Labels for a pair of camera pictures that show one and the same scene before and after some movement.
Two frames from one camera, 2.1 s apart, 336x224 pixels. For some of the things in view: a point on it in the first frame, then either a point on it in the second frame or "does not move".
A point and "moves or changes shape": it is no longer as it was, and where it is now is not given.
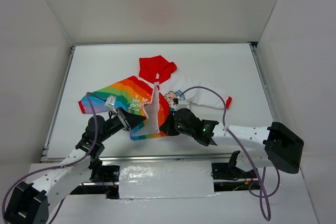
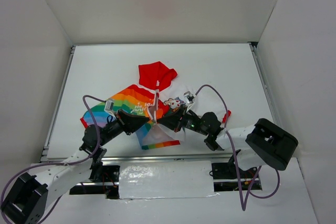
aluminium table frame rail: x=45 y=157 does not move
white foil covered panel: x=165 y=179 does not move
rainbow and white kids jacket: x=159 y=93 moves or changes shape
